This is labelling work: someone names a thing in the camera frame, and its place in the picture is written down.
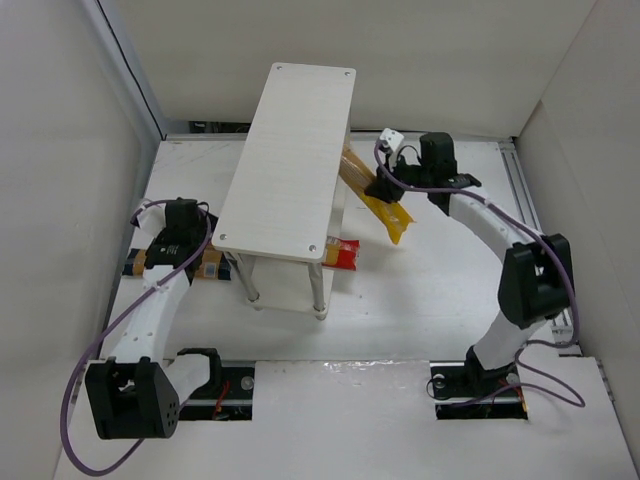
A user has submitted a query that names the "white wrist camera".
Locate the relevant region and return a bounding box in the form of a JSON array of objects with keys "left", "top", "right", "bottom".
[
  {"left": 130, "top": 198, "right": 166, "bottom": 239},
  {"left": 378, "top": 128, "right": 405, "bottom": 170}
]

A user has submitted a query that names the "yellow spaghetti bag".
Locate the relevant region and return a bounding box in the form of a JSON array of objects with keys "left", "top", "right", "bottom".
[{"left": 339, "top": 144, "right": 414, "bottom": 245}]

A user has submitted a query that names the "red spaghetti bag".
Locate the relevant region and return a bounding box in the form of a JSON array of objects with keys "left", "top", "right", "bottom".
[{"left": 322, "top": 236, "right": 360, "bottom": 271}]

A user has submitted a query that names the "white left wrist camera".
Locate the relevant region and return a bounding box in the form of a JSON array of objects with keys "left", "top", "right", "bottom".
[{"left": 130, "top": 198, "right": 166, "bottom": 239}]

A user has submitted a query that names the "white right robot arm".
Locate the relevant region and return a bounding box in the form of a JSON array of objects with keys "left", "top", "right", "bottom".
[{"left": 365, "top": 128, "right": 576, "bottom": 402}]

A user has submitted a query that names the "white two-tier shelf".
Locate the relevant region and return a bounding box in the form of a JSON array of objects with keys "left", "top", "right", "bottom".
[{"left": 212, "top": 63, "right": 356, "bottom": 320}]

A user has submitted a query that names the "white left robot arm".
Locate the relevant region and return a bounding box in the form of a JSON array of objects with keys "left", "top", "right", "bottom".
[{"left": 85, "top": 198, "right": 217, "bottom": 440}]

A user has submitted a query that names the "blue-ended spaghetti box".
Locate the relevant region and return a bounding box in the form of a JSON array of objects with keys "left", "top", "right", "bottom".
[{"left": 122, "top": 246, "right": 232, "bottom": 281}]

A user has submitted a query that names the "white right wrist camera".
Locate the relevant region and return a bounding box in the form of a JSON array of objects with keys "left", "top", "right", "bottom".
[{"left": 378, "top": 128, "right": 405, "bottom": 170}]

